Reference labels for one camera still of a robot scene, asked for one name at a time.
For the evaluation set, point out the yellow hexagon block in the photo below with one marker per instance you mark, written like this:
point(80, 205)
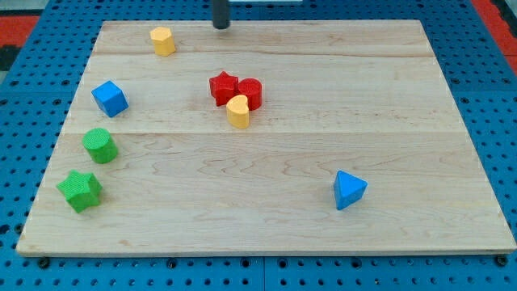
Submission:
point(163, 41)

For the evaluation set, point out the green cylinder block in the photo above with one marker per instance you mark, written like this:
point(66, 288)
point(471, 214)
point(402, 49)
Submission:
point(100, 145)

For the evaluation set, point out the red cylinder block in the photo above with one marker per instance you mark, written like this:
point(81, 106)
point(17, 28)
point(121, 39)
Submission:
point(252, 88)

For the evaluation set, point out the green star block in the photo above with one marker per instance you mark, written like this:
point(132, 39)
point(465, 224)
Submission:
point(80, 190)

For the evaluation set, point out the blue cube block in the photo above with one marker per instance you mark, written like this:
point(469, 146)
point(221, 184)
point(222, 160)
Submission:
point(110, 98)

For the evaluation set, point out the yellow heart block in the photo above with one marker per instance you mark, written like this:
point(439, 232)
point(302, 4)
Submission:
point(238, 112)

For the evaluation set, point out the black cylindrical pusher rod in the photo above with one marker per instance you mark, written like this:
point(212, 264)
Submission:
point(220, 14)

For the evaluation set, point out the red star block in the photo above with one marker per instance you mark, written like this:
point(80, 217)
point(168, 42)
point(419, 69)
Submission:
point(223, 87)

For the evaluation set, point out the light wooden board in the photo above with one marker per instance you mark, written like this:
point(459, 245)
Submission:
point(367, 97)

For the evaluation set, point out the blue triangle block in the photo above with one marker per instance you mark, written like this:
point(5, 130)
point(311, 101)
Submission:
point(348, 189)

